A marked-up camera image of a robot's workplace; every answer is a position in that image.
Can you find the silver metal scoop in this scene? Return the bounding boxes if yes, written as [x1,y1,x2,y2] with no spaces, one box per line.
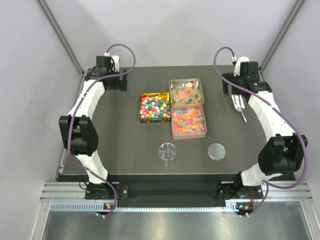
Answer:
[231,94,247,123]

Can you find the gold tin of pastel gummies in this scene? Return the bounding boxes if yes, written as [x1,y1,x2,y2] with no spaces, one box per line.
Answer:
[169,78,205,107]

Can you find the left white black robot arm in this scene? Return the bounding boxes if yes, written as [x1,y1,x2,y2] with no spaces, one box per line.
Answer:
[58,53,128,200]

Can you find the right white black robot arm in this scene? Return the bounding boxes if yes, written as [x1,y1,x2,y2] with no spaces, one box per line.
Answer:
[222,57,308,198]

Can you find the gold tin of star candies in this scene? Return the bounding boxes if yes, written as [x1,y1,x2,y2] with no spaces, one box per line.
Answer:
[139,92,172,124]

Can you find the pink tin of bright gummies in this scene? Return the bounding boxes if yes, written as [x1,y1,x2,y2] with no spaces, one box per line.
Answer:
[171,105,207,140]

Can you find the clear round jar lid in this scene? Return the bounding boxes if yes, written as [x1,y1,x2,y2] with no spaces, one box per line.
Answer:
[207,143,226,161]

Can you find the clear plastic jar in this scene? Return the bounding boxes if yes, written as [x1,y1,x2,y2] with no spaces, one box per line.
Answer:
[158,142,177,167]

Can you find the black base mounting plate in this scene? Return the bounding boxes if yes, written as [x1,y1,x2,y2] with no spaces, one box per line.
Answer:
[85,181,263,200]

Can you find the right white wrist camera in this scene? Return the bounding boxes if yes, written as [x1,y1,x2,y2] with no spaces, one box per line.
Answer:
[233,56,250,77]

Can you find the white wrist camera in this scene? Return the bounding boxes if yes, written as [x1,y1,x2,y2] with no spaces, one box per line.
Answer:
[233,56,250,77]
[111,55,120,73]

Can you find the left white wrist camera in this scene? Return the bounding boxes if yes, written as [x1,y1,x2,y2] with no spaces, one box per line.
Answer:
[111,55,120,73]

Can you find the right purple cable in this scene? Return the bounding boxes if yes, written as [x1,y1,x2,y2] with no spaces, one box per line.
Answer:
[213,46,309,217]

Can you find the purple cable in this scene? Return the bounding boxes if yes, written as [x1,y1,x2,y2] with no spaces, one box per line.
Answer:
[213,46,309,217]
[67,44,137,217]

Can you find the aluminium front rail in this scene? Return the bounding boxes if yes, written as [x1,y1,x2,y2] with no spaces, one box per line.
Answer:
[40,182,313,213]

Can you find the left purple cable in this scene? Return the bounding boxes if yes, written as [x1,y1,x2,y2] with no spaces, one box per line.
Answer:
[67,44,137,217]

